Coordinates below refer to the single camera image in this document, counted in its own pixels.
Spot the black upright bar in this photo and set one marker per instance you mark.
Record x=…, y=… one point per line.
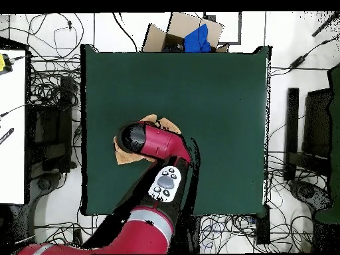
x=291, y=127

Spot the black power strip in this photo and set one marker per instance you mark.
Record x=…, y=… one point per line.
x=77, y=237

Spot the black panel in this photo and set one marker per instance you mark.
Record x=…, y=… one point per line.
x=317, y=124

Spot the black flat strip tool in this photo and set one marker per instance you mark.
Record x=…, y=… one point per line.
x=6, y=136

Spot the open cardboard box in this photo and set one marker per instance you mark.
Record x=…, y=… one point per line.
x=156, y=39

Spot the dark green table cloth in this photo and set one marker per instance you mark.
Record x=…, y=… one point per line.
x=212, y=106

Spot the black power adapter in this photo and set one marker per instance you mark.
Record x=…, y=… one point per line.
x=297, y=61

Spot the black equipment case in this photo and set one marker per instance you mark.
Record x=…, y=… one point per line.
x=50, y=124

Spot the white side table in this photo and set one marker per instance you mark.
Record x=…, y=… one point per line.
x=12, y=127

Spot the dark square frame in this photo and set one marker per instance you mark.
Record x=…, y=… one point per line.
x=239, y=29

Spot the blue cloth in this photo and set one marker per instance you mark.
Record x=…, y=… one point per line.
x=198, y=39

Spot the yellow and black device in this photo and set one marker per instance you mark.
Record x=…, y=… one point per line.
x=3, y=63

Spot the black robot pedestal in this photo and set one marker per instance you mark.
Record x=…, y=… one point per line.
x=190, y=233

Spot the black rod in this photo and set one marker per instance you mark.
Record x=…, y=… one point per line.
x=325, y=25

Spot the black floor box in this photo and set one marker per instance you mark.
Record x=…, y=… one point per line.
x=263, y=225

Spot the green cloth covered stand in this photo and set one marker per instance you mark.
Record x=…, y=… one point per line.
x=335, y=138

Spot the grey pedestal leg with foot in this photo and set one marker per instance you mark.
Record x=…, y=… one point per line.
x=43, y=186
x=308, y=192

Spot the tan terry towel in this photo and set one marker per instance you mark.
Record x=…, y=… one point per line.
x=126, y=158

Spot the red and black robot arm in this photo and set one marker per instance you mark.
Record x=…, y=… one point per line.
x=159, y=143

